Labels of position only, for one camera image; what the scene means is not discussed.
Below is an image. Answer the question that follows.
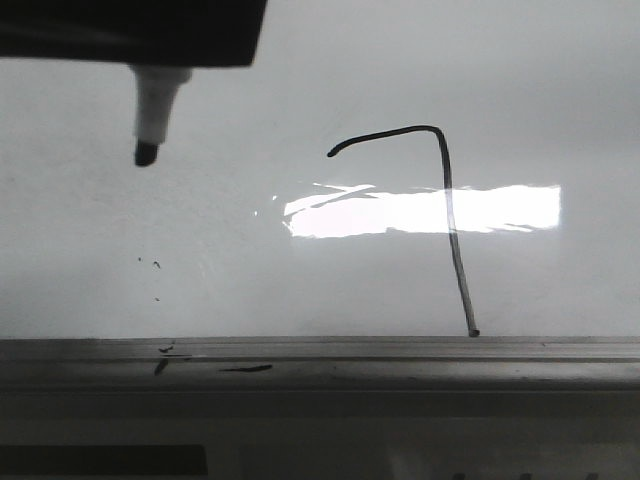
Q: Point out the grey aluminium whiteboard tray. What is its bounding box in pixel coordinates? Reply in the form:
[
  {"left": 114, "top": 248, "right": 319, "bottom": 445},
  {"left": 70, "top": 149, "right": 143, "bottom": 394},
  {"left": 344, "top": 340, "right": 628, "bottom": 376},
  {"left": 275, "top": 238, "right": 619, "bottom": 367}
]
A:
[{"left": 1, "top": 336, "right": 639, "bottom": 392}]

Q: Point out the black white whiteboard marker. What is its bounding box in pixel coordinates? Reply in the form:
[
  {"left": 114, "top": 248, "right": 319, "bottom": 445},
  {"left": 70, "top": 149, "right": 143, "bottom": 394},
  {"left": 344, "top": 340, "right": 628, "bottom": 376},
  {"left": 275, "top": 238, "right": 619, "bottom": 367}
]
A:
[{"left": 129, "top": 64, "right": 193, "bottom": 167}]

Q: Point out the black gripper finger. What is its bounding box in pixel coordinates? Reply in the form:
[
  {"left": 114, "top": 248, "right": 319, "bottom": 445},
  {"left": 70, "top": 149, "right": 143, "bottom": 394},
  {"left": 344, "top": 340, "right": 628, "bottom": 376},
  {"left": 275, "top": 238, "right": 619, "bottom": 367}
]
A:
[{"left": 1, "top": 0, "right": 267, "bottom": 67}]

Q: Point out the white whiteboard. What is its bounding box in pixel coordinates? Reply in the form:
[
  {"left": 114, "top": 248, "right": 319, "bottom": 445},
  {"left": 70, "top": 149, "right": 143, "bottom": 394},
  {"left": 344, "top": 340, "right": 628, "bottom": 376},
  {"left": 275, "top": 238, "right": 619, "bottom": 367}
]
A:
[{"left": 1, "top": 1, "right": 639, "bottom": 338}]

